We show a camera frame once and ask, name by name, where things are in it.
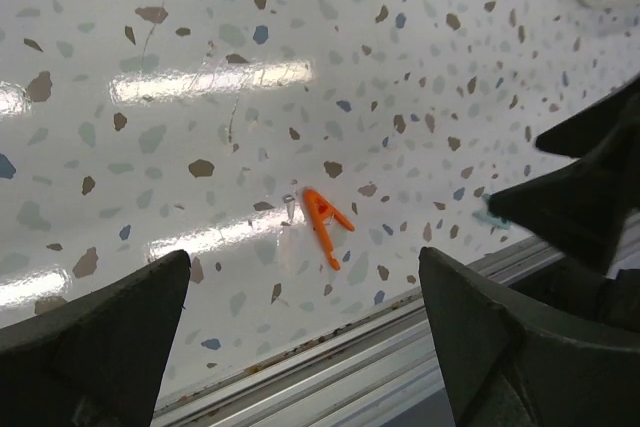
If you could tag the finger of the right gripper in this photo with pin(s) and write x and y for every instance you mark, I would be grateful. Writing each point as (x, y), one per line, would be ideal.
(580, 209)
(582, 132)

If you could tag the light teal clothespin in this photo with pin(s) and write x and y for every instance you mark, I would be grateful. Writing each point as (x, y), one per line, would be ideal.
(484, 215)

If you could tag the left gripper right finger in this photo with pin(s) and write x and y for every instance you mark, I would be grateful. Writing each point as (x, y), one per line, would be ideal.
(509, 358)

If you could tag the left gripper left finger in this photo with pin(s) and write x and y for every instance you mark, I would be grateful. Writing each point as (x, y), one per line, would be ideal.
(98, 360)

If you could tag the aluminium rail frame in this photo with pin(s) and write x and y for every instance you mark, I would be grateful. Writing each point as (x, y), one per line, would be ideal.
(363, 375)

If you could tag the orange clothespin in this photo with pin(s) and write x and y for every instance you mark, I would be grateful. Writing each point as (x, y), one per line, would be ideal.
(320, 212)

